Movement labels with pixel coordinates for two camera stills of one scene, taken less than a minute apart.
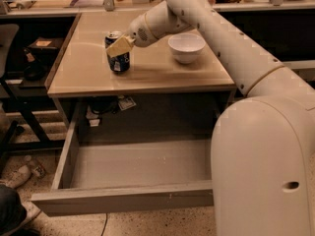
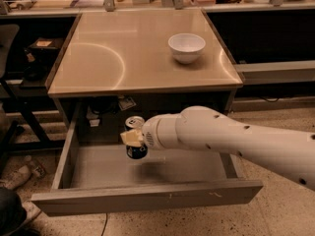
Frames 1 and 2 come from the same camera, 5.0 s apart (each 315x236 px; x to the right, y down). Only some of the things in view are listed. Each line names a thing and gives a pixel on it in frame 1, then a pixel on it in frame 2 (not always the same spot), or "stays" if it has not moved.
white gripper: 138,31 to 148,133
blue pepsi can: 120,63 to 135,152
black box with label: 46,45 stays
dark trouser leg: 12,209 stays
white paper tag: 126,103 stays
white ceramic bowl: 186,46 stays
